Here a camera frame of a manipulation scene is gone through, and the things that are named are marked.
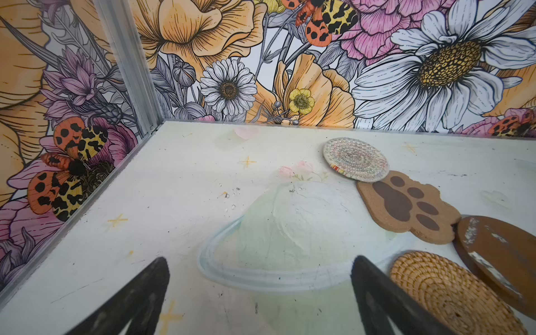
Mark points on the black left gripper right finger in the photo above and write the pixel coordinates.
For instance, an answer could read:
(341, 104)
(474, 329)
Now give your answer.
(382, 304)

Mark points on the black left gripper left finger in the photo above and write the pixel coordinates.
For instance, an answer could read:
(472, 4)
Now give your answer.
(135, 309)

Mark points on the woven rattan round coaster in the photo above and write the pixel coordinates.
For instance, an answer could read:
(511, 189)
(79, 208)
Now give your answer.
(453, 295)

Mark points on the cork paw print coaster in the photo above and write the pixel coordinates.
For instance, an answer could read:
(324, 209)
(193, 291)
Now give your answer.
(399, 204)

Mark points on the scratched brown wooden round coaster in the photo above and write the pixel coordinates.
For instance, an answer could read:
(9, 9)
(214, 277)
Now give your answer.
(502, 256)

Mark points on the multicolour woven round coaster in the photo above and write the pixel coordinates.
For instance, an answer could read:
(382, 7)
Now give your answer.
(356, 159)

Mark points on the aluminium frame corner post left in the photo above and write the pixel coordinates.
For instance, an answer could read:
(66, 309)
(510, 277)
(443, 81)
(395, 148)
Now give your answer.
(122, 34)

